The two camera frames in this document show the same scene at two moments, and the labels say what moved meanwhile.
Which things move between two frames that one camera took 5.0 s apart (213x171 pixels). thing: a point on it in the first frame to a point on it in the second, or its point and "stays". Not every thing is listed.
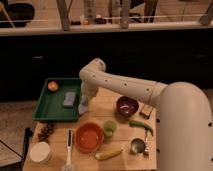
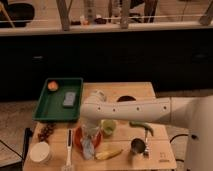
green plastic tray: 50,104 stays
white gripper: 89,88 to 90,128
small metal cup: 138,145 stays
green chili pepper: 134,123 stays
